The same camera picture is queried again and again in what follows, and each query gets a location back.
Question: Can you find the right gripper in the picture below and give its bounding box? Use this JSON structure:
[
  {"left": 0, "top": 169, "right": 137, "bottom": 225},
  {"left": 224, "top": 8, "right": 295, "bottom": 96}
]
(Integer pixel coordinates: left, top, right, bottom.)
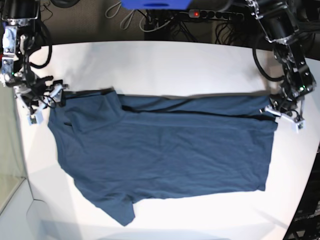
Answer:
[{"left": 18, "top": 79, "right": 69, "bottom": 116}]

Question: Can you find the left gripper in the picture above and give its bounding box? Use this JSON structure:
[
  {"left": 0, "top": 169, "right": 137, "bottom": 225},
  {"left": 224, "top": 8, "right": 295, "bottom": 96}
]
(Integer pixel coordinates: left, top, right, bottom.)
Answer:
[{"left": 259, "top": 96, "right": 305, "bottom": 124}]

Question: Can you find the dark blue t-shirt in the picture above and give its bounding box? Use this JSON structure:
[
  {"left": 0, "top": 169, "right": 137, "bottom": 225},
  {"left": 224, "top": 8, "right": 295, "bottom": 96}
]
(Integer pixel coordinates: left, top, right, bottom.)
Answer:
[{"left": 48, "top": 91, "right": 278, "bottom": 226}]

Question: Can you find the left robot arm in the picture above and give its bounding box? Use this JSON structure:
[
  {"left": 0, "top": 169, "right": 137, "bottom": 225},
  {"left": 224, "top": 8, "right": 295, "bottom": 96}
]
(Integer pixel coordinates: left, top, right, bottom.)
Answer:
[{"left": 246, "top": 0, "right": 316, "bottom": 129}]

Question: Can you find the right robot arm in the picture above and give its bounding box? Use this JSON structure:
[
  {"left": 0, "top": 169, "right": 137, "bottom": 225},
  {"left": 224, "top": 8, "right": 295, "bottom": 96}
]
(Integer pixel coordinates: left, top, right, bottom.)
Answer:
[{"left": 0, "top": 0, "right": 68, "bottom": 125}]

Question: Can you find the black power strip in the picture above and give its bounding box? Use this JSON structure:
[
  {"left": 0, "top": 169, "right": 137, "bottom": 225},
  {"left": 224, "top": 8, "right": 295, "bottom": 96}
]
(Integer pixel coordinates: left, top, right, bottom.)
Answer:
[{"left": 188, "top": 9, "right": 245, "bottom": 21}]

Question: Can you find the blue box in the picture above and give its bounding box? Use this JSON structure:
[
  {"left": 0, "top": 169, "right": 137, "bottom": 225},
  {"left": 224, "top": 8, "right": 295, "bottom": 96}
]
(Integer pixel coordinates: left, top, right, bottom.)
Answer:
[{"left": 120, "top": 0, "right": 192, "bottom": 10}]

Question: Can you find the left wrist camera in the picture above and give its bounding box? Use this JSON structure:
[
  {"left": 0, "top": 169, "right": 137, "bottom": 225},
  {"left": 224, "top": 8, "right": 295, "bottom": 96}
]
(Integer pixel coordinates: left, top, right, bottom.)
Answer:
[{"left": 292, "top": 119, "right": 306, "bottom": 133}]

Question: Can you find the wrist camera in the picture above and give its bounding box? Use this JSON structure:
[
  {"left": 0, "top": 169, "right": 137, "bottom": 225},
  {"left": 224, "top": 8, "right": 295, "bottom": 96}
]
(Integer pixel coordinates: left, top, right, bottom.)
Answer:
[
  {"left": 27, "top": 112, "right": 44, "bottom": 126},
  {"left": 292, "top": 119, "right": 306, "bottom": 133}
]

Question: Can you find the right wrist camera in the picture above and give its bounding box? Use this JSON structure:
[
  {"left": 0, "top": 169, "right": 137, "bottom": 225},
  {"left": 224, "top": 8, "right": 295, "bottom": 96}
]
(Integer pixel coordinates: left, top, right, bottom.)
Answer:
[{"left": 27, "top": 112, "right": 44, "bottom": 126}]

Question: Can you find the white cable loop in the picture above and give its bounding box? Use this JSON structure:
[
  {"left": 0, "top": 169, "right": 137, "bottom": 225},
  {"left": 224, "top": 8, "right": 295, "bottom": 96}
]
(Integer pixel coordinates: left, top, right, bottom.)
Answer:
[{"left": 104, "top": 3, "right": 173, "bottom": 33}]

